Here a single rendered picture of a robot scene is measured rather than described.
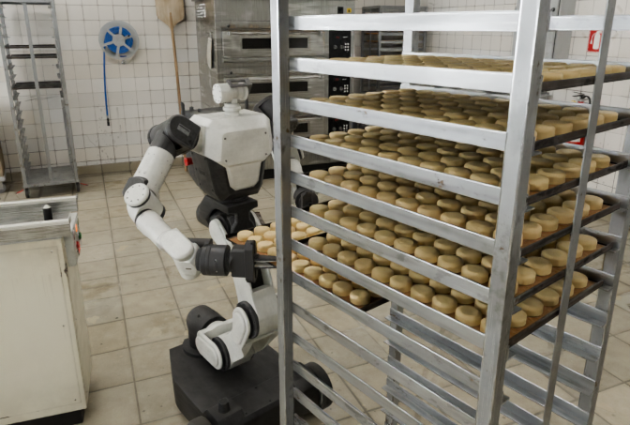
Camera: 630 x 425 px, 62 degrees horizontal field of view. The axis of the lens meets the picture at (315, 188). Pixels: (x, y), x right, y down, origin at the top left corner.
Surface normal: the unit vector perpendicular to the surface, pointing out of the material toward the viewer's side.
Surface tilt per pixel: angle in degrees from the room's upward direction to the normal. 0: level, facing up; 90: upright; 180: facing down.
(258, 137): 91
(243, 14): 90
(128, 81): 90
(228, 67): 90
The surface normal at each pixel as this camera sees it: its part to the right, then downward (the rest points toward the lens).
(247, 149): 0.63, 0.24
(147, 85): 0.39, 0.27
